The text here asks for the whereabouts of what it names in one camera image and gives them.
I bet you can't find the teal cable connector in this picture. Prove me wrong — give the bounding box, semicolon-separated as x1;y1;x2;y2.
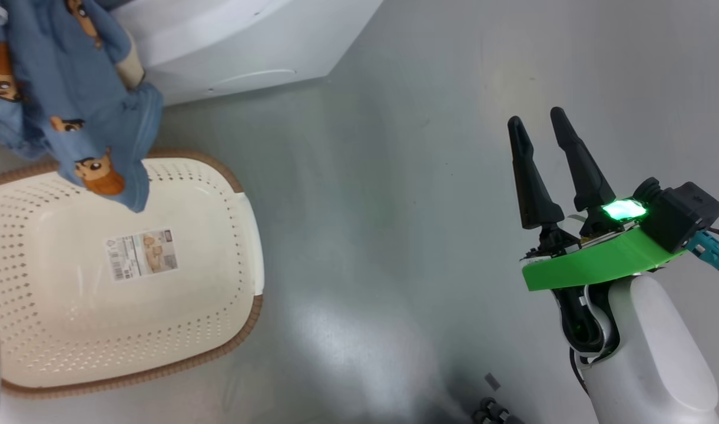
686;230;719;289

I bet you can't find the paper barcode label in basket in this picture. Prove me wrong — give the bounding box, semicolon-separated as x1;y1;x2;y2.
105;228;178;282

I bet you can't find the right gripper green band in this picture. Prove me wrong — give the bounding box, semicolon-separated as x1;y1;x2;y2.
508;107;687;292

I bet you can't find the blue bear-print garment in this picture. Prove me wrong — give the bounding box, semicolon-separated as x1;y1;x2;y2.
0;0;164;214

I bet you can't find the cream basket with brown rim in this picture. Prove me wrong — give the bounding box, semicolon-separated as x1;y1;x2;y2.
0;147;264;400

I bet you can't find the white front-load washing machine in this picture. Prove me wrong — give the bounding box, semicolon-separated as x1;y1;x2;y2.
109;0;384;107

